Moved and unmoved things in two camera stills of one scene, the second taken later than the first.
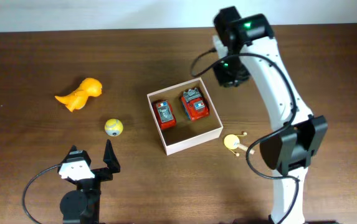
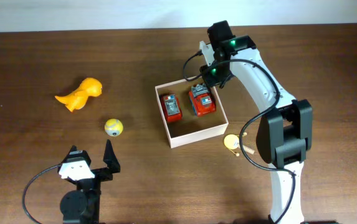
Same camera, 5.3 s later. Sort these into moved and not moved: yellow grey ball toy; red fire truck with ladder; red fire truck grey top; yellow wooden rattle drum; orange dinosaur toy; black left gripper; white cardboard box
Moved: white cardboard box; red fire truck grey top; red fire truck with ladder
Not moved: yellow wooden rattle drum; yellow grey ball toy; black left gripper; orange dinosaur toy
